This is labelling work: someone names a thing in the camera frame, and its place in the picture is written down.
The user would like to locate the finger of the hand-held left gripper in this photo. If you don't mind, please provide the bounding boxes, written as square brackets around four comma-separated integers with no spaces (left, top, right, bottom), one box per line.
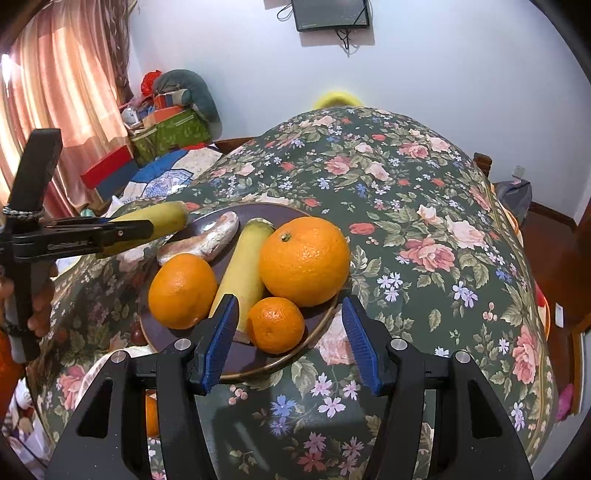
[44,216,155,260]

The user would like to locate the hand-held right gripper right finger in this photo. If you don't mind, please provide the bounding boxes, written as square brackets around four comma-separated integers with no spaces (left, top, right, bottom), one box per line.
[342,295,534,480]

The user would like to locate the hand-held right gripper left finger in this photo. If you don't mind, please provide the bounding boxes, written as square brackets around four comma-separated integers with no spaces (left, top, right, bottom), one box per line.
[44,293,241,480]

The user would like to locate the yellow sugarcane piece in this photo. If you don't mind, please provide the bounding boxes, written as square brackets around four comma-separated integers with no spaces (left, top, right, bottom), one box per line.
[208,217,277,334]
[96,200,190,260]

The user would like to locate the small mandarin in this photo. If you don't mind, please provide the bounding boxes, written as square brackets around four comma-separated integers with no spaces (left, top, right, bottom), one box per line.
[246,296,307,356]
[145,390,160,438]

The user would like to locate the large orange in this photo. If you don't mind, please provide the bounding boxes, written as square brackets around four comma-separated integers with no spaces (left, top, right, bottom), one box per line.
[258,215,352,308]
[147,252,219,331]

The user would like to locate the pink pomelo piece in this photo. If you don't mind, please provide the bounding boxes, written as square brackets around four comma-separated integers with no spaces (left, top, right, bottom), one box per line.
[156,211,241,268]

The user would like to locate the dark purple plate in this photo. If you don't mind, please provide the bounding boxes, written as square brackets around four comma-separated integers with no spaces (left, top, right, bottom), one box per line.
[137,202,343,382]

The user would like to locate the person's left hand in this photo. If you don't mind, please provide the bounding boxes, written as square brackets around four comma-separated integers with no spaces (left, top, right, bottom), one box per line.
[0,272,58,341]

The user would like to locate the red box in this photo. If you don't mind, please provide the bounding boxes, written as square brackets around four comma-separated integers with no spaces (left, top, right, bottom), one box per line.
[80,143,140,189]

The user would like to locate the blue patchwork quilt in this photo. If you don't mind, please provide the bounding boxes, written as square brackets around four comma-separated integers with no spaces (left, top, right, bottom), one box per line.
[110,147,223,219]

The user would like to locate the green patterned bag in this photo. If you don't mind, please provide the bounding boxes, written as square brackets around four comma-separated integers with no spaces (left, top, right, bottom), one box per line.
[129,113,213,165]

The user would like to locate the orange box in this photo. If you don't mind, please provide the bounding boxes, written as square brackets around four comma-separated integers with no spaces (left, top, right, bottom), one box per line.
[143,104,186,128]

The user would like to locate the green floral tablecloth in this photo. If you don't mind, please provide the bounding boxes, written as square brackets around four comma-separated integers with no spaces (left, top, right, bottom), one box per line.
[28,103,557,480]

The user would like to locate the red plastic bag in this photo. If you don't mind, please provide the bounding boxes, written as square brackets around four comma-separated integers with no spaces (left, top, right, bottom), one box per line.
[140,69,163,98]

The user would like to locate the pink curtain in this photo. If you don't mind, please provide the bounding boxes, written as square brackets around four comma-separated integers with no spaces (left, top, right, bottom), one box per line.
[0,0,136,210]

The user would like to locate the dark grey bag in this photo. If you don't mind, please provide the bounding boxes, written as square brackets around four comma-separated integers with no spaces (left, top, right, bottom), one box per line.
[493,178,533,228]

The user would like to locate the yellow chair back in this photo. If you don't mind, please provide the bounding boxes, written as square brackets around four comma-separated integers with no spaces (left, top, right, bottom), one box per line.
[311,90,366,110]

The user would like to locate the wooden bed post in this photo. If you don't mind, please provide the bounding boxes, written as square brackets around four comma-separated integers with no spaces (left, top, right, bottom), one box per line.
[473,152,495,186]

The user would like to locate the small black wall monitor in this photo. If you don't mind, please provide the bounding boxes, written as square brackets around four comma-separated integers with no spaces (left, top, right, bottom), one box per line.
[290,0,372,32]

